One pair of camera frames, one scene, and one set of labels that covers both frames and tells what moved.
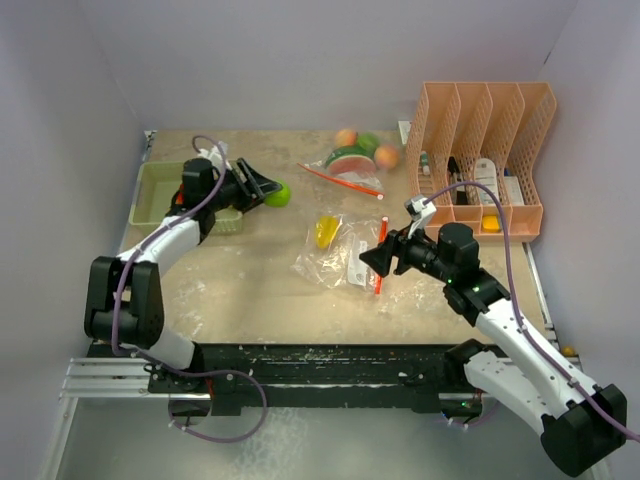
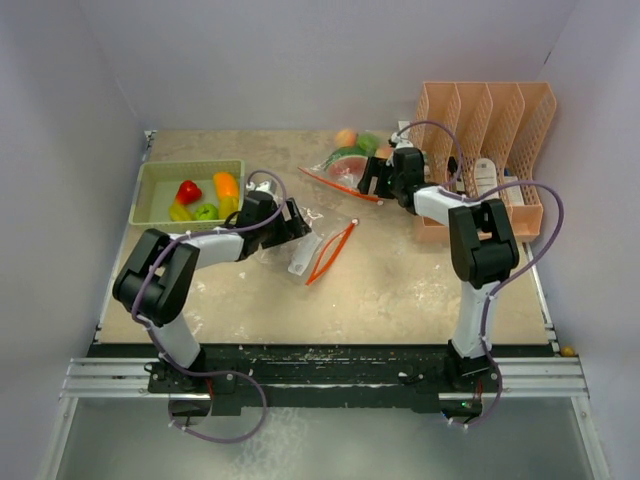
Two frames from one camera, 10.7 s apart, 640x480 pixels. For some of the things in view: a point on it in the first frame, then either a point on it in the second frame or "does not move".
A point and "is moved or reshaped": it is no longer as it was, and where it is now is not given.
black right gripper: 380,257 → 376,167
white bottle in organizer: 486,174 does not move
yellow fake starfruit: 325,229 is moved or reshaped
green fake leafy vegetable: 369,141 does not move
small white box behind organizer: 404,128 does not move
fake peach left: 346,137 does not move
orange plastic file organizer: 472,150 does not move
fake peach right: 385,157 does not move
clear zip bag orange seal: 330,256 is moved or reshaped
